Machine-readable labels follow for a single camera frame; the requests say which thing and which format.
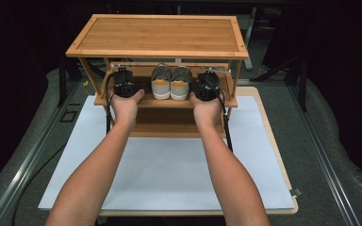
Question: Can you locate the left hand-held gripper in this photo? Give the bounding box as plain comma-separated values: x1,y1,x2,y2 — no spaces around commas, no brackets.
109,63,140,99

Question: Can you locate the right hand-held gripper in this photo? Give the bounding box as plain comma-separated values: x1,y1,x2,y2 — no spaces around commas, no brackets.
190,66,232,103

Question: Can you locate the grey canvas shoe white sole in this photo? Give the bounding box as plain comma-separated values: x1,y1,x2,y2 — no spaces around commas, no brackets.
170,65,193,102
150,62,173,101

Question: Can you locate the wooden shoe rack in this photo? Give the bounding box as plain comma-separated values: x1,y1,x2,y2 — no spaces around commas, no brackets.
65,13,250,139

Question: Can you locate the person's left hand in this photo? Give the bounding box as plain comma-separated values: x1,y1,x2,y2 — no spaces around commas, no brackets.
107,89,146,126

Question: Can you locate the person's right hand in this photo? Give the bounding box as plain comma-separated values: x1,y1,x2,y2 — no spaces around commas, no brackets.
189,91,226,129

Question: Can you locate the black metal stand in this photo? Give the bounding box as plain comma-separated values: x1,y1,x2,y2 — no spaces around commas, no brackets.
57,55,83,107
282,56,309,112

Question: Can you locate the white table cover sheet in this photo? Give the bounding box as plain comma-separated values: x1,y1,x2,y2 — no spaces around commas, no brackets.
37,94,296,212

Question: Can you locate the grey metal clip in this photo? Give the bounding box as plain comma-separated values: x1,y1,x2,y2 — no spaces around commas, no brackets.
289,187,304,198

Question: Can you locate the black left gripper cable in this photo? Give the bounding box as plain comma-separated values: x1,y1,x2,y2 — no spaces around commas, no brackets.
105,73,115,136

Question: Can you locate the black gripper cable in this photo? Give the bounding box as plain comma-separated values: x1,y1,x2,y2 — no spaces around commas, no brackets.
202,76,235,153
105,73,115,136

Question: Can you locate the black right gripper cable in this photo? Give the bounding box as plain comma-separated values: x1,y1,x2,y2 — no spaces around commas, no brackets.
202,76,235,153

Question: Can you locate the grey metal post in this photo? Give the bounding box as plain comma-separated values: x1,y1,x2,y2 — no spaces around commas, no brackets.
243,8,258,72

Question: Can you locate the aluminium floor rail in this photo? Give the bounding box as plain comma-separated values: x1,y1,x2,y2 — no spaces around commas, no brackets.
286,84,362,226
0,79,88,226

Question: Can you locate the black floor cable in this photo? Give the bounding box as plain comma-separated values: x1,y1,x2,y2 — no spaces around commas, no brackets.
10,142,69,226

